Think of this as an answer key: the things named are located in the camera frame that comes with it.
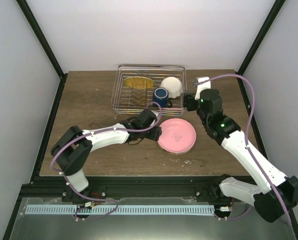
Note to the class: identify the metal wire dish rack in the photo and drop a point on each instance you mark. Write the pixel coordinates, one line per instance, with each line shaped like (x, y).
(126, 100)

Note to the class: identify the light blue slotted cable duct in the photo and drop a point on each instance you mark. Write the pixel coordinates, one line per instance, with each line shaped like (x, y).
(141, 210)

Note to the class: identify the round woven bamboo tray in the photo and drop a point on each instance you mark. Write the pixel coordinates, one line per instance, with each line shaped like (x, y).
(138, 82)

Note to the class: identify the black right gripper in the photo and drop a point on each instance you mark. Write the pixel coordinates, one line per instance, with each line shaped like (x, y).
(188, 101)

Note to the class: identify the white scalloped bowl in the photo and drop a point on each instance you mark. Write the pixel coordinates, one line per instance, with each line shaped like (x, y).
(173, 86)

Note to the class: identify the right black frame post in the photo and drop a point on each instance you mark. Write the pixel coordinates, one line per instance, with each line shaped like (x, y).
(269, 20)

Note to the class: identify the left black frame post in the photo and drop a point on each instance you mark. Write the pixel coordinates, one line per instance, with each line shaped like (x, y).
(29, 15)

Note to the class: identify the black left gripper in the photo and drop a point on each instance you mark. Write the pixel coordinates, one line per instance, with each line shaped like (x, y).
(156, 134)

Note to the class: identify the pink plate with woven pattern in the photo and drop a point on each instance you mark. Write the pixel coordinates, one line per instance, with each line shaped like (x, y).
(178, 136)

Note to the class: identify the black frame post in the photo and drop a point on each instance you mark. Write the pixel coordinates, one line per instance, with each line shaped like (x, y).
(269, 20)
(29, 15)

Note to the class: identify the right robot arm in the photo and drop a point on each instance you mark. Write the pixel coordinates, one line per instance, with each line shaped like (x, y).
(273, 193)

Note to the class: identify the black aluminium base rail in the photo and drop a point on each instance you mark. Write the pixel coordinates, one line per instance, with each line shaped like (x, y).
(200, 188)

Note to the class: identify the dark blue mug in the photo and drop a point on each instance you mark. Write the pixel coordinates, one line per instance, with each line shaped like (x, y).
(161, 97)

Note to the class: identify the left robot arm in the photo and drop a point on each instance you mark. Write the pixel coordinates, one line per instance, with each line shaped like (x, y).
(73, 148)

